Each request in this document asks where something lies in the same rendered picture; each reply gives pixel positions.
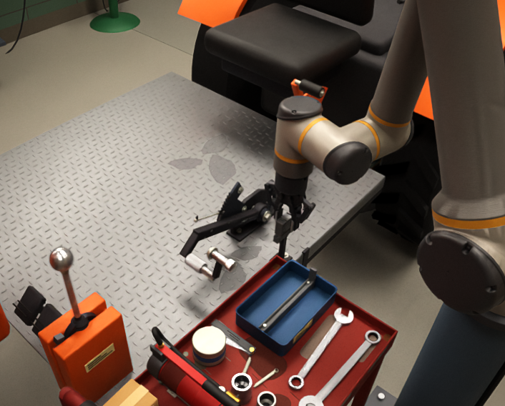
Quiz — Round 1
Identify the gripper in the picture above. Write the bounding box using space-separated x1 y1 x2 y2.
263 171 316 226

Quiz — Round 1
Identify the black toothed sector plate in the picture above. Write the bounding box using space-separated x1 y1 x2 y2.
220 181 275 242

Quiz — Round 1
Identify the black handbrake lever silver grip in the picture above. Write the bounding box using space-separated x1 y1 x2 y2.
179 202 275 282

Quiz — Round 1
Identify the dark grey gauge bar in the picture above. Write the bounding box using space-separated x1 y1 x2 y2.
258 267 318 332

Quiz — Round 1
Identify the blue tray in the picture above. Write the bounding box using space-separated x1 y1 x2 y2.
235 259 338 357

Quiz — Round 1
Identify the black and orange tractor body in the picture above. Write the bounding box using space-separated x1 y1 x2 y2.
177 0 505 247

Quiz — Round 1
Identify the black tractor seat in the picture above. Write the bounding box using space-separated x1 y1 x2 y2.
204 14 363 82

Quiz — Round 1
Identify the chrome ball range lever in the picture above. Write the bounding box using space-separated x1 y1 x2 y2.
49 247 97 340

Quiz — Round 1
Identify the orange lever housing box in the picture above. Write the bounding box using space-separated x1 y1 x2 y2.
38 291 134 401

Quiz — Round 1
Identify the silver cylinder pin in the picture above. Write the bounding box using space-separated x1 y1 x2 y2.
206 246 238 272

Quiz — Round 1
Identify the grey feeler blade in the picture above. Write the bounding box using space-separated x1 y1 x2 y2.
210 319 257 355

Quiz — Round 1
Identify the silver open-end spanner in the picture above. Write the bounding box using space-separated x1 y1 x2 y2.
288 307 356 390

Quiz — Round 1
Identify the red tool cart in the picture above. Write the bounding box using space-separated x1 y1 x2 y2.
132 254 398 406

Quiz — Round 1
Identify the white round tin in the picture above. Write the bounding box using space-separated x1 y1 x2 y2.
191 325 227 367

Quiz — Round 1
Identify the grey tread plate platform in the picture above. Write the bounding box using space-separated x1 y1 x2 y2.
0 71 386 384

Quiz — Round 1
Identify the silver combination spanner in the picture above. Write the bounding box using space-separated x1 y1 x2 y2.
298 330 382 406

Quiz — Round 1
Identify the red and black grease gun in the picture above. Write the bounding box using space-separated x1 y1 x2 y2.
146 326 242 406

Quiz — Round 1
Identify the tan cardboard box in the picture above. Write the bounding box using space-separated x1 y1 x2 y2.
103 378 159 406

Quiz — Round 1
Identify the green stand base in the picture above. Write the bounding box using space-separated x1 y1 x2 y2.
89 0 142 34

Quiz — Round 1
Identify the black pedal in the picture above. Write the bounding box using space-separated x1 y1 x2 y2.
12 284 64 336

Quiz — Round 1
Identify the red round can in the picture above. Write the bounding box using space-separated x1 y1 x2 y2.
58 385 86 406

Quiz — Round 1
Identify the black gauge seat post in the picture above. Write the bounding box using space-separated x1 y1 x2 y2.
273 212 295 260

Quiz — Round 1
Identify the orange bracket black roller lever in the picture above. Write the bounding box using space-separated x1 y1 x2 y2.
290 77 329 103

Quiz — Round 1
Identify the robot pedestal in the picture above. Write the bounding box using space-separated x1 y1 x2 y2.
366 304 505 406

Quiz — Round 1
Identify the black cable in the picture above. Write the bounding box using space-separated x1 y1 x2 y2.
5 0 30 55

